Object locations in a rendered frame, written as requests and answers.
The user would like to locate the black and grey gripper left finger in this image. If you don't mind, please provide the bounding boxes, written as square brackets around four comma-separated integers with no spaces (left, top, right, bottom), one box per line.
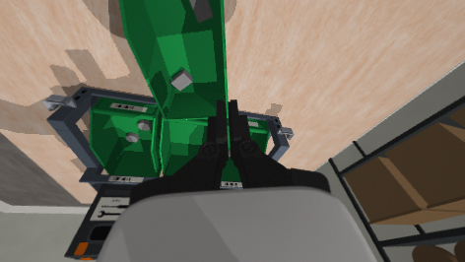
[128,100,229,207]

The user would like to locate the green bin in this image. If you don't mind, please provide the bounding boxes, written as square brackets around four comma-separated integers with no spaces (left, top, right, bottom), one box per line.
[90,98,162,177]
[119,0,229,121]
[221,118,270,182]
[159,118,208,176]

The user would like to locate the grey metal disc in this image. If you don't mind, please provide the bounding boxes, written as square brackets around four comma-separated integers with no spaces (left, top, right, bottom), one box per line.
[126,133,139,143]
[138,120,152,131]

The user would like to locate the black case with orange latches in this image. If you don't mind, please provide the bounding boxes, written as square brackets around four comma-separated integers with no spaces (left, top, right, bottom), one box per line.
[64,183,136,261]

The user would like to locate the dark grey metal shelf rack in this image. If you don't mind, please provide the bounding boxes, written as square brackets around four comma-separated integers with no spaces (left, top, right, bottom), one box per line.
[42,87,295,192]

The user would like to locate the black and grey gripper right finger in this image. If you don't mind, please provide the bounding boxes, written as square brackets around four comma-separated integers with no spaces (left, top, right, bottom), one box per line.
[228,99,331,193]

